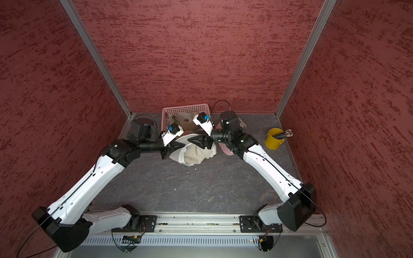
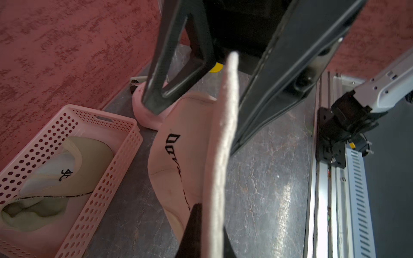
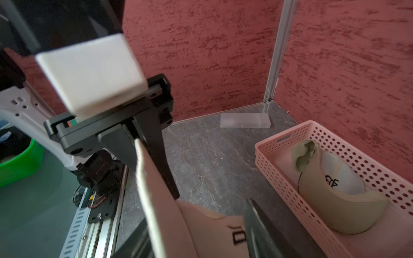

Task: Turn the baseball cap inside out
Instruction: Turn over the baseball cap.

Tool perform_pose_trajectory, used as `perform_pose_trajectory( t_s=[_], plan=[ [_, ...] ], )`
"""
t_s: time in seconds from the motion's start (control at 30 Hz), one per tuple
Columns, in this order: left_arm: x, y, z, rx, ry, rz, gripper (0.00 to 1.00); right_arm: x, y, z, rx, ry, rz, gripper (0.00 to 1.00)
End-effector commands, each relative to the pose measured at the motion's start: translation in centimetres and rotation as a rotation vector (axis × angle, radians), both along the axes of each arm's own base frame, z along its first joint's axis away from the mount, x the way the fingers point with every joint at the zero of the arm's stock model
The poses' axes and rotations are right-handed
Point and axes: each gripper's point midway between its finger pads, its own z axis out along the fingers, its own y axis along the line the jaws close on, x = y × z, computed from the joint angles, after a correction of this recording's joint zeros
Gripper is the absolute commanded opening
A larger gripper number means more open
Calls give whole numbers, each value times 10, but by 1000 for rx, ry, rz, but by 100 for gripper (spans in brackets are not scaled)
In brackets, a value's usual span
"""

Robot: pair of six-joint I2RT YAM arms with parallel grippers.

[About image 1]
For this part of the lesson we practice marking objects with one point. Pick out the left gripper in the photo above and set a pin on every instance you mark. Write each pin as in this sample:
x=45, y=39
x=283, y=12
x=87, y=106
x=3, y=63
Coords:
x=171, y=147

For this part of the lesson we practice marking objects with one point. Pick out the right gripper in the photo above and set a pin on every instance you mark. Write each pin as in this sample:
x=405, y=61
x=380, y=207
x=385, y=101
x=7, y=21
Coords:
x=204, y=137

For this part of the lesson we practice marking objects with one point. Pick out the cream baseball cap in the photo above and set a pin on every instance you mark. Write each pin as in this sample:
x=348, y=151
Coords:
x=191, y=154

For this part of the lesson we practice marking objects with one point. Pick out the pink baseball cap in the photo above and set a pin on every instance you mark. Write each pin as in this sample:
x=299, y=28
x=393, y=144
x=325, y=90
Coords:
x=223, y=146

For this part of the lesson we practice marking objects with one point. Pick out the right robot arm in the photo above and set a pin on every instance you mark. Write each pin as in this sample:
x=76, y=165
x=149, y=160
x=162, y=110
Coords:
x=298, y=199

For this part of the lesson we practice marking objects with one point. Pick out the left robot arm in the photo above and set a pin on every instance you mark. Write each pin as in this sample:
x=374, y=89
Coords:
x=66, y=221

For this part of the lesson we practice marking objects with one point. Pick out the beige cap in basket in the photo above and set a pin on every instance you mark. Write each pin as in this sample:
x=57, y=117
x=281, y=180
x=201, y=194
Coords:
x=185, y=120

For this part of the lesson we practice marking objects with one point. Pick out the pink perforated plastic basket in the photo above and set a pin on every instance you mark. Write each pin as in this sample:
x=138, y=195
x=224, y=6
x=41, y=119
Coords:
x=169, y=111

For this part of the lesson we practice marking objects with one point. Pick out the yellow pencil cup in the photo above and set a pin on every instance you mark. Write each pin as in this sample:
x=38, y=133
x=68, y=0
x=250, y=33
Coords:
x=271, y=141

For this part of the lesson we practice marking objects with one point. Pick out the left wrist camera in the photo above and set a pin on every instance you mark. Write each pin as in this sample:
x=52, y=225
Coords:
x=172, y=132

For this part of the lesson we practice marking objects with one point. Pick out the aluminium front rail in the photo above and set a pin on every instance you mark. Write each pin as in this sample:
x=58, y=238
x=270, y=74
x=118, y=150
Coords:
x=219, y=224

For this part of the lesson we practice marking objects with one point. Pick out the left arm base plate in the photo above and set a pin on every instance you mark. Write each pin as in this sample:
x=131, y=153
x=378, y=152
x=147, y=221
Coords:
x=146, y=223

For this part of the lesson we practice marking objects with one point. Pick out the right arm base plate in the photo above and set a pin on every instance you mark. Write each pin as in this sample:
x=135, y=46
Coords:
x=253, y=224

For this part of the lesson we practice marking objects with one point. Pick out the left corner aluminium post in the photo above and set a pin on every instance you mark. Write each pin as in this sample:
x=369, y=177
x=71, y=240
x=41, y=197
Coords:
x=81, y=29

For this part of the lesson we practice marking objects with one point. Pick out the corner aluminium post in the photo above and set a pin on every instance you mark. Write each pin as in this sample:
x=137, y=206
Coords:
x=315, y=34
x=81, y=29

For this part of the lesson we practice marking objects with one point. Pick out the right corner aluminium post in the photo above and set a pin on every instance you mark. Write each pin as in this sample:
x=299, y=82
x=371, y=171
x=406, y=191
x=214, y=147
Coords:
x=315, y=34

